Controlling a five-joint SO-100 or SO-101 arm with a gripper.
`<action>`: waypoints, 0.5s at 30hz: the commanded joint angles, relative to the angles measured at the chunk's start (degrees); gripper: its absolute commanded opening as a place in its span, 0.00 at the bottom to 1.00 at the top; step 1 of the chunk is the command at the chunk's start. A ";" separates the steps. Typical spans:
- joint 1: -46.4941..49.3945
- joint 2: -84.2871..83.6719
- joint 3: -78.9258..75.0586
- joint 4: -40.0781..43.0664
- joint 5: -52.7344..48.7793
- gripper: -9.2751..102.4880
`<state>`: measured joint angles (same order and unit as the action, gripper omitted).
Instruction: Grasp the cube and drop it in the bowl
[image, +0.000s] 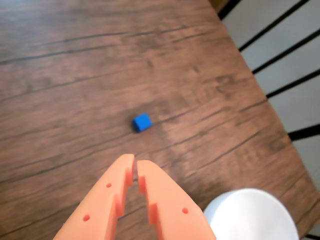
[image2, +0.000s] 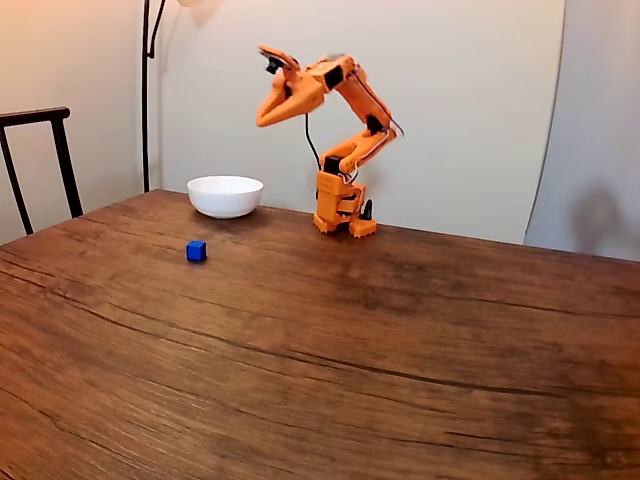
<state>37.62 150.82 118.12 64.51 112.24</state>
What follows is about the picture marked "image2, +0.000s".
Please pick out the blue cube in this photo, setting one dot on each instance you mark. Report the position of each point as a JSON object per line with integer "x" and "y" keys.
{"x": 196, "y": 250}

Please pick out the white bowl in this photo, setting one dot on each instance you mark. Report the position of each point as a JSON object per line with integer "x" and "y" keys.
{"x": 225, "y": 196}

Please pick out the black floor lamp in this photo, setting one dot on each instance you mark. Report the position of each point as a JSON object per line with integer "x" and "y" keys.
{"x": 145, "y": 100}

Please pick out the white backdrop sheet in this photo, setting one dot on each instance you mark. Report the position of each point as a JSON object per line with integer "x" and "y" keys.
{"x": 475, "y": 125}

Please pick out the dark wooden chair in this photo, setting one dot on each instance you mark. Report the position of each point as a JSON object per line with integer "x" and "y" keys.
{"x": 60, "y": 150}

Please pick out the orange gripper camera mount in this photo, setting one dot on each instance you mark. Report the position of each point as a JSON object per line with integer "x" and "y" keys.
{"x": 280, "y": 56}

